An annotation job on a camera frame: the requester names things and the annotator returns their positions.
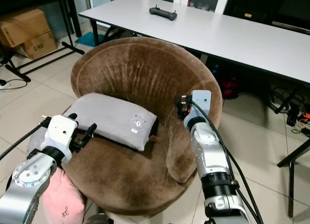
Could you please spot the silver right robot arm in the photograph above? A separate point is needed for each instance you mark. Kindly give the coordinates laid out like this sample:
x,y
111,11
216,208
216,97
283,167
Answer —
x,y
213,156

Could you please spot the grey pillow with print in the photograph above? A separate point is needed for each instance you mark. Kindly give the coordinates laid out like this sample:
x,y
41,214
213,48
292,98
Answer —
x,y
111,117

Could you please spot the brown round plush sofa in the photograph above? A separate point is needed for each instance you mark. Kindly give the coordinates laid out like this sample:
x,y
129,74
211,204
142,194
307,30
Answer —
x,y
150,71

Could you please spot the teal floor mat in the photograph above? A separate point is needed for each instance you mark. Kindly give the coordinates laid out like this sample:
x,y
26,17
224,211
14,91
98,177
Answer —
x,y
88,39

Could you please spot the red bag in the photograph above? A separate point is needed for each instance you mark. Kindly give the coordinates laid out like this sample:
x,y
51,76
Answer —
x,y
227,87

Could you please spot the long white table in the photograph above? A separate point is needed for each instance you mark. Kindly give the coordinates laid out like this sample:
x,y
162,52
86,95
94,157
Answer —
x,y
223,35

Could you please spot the black metal rack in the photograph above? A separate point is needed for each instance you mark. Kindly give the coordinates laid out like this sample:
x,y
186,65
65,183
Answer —
x,y
51,54

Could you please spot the black remote controller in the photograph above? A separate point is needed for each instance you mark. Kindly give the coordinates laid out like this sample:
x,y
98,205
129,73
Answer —
x,y
163,13

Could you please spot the cardboard box with black print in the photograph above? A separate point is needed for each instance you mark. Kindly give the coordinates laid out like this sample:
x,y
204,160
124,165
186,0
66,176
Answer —
x,y
39,45

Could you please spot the large plain cardboard box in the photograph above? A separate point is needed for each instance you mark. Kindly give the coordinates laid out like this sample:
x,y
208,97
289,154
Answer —
x,y
24,25

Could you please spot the black slanted table leg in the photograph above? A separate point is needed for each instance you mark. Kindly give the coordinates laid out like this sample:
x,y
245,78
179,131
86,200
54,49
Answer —
x,y
292,185

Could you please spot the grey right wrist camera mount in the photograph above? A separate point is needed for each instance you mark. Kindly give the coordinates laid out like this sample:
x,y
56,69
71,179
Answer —
x,y
201,100

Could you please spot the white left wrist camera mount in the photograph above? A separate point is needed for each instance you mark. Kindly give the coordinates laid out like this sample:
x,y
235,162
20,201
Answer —
x,y
60,132

